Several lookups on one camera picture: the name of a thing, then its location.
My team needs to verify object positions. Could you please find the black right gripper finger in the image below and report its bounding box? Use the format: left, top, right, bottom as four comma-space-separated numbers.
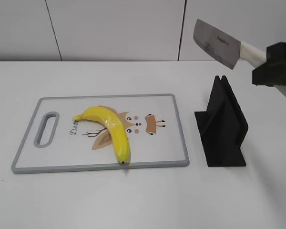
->
252, 42, 286, 87

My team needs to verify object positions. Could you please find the cleaver knife with white handle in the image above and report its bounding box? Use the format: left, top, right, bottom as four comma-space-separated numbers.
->
193, 19, 286, 104

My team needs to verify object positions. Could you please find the yellow plastic banana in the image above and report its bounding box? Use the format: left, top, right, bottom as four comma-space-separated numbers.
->
73, 106, 130, 164

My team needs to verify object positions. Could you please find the black knife stand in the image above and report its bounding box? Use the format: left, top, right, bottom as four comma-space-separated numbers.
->
194, 75, 248, 167

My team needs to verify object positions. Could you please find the grey rimmed white cutting board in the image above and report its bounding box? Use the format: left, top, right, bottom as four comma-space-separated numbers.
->
11, 94, 189, 174

